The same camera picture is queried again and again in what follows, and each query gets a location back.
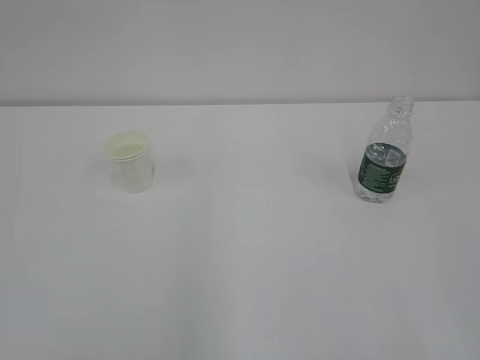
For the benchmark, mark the white paper cup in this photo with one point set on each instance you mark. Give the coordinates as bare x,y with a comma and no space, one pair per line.
132,165

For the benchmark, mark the clear water bottle green label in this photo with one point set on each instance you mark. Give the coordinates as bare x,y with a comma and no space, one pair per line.
386,152

